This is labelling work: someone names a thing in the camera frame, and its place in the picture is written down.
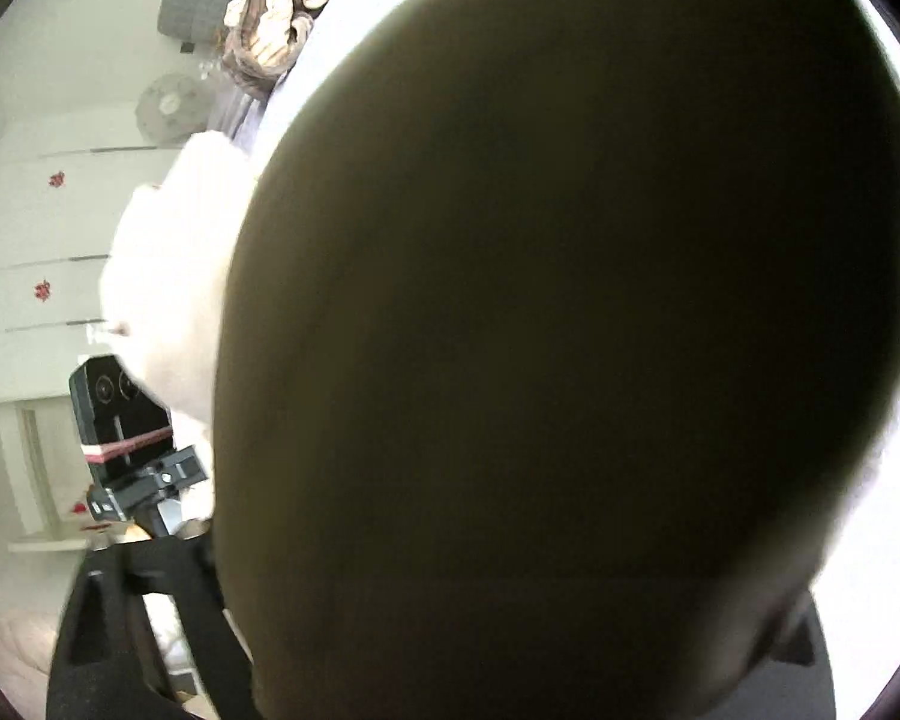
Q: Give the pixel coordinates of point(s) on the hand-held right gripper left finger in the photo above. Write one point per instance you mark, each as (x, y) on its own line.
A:
(195, 615)

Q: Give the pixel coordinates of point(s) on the white standing fan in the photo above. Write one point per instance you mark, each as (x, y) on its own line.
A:
(166, 109)

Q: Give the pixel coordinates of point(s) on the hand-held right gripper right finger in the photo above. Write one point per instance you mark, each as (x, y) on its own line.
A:
(810, 682)

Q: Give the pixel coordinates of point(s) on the grey and cream striped fleece blanket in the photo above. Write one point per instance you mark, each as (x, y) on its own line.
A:
(277, 22)

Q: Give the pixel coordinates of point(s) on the white shelf unit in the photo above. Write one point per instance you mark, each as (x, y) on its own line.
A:
(37, 480)

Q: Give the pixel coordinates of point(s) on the beige puffer jacket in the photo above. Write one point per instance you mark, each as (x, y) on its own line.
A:
(570, 330)

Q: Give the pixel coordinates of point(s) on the white wardrobe with red stickers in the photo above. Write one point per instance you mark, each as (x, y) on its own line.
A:
(37, 240)

